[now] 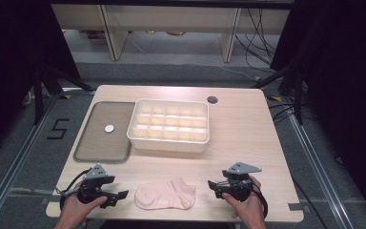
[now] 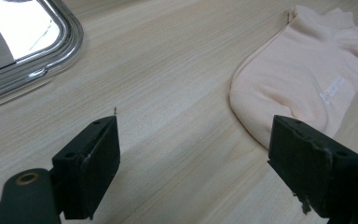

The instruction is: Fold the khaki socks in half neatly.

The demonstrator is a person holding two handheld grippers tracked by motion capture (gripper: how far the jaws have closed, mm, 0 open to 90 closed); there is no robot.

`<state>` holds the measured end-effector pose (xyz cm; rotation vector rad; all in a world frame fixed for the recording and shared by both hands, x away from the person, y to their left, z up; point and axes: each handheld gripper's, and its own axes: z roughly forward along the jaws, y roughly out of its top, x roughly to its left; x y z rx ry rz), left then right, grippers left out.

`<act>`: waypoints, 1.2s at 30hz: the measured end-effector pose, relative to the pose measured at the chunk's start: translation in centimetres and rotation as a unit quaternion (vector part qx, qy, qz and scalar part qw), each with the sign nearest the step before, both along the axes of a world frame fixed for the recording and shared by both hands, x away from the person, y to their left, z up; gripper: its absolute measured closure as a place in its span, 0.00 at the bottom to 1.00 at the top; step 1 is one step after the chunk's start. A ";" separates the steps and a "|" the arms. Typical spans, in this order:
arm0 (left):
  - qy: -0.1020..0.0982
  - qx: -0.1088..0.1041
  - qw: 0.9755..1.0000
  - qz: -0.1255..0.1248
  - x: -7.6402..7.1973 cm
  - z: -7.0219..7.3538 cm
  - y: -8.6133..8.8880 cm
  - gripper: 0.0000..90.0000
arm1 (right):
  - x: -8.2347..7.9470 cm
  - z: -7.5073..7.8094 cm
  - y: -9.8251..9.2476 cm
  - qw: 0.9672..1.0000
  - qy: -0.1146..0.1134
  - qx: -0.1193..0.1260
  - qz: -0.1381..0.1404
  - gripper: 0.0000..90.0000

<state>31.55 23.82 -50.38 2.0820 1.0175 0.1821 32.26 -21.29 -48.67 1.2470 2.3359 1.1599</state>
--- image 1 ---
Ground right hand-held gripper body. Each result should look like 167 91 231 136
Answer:
221 161 263 203

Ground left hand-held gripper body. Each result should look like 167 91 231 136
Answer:
76 163 116 205

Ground pink sock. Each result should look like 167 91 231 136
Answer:
133 177 197 211

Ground white divided storage box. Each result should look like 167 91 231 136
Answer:
126 97 211 155

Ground person's right hand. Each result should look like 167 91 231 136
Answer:
221 176 265 225

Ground person's left hand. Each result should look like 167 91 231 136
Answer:
58 180 109 229

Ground grey tape strip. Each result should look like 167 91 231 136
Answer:
287 202 311 213
41 195 65 205

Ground grey mesh box lid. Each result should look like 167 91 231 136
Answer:
72 100 136 164

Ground black tape floor mark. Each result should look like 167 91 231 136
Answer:
46 118 71 140

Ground black metal stand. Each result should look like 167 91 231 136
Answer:
31 63 93 126
250 61 305 126

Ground black curtain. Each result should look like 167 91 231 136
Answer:
270 0 366 223
0 0 81 161

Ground beige wooden shelf unit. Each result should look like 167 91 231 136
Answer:
51 3 292 64

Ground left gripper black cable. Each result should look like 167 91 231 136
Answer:
54 168 92 211

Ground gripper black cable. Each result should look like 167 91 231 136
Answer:
54 168 92 211
251 182 269 220

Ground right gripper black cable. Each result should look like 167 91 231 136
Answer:
251 182 269 220

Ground aluminium floor rail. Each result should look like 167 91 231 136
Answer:
0 94 60 229
286 111 355 229

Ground black floor cables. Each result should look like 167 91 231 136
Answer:
267 100 296 122

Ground bundle of black cables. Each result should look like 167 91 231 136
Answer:
234 8 280 71

